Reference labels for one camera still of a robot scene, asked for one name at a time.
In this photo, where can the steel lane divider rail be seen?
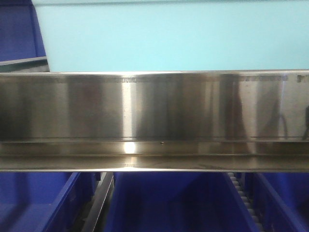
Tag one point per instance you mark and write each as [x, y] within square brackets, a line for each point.
[100, 197]

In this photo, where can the dark blue bin lower left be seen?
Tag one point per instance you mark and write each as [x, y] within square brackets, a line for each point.
[44, 201]

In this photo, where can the light cyan plastic bin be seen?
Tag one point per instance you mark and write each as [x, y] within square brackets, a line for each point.
[174, 35]

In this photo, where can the dark blue bin lower right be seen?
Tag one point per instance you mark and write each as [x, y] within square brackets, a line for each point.
[280, 200]

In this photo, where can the white roller track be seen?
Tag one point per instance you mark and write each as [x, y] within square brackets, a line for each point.
[245, 200]

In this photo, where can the dark blue bin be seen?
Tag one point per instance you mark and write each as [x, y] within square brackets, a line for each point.
[20, 35]
[44, 201]
[177, 202]
[280, 200]

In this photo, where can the dark blue bin lower centre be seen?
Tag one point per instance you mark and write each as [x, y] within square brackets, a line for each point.
[177, 202]

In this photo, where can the dark blue bin upper left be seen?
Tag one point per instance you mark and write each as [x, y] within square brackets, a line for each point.
[20, 35]

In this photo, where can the stainless steel shelf front rail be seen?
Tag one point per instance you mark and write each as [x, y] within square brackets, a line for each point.
[246, 121]

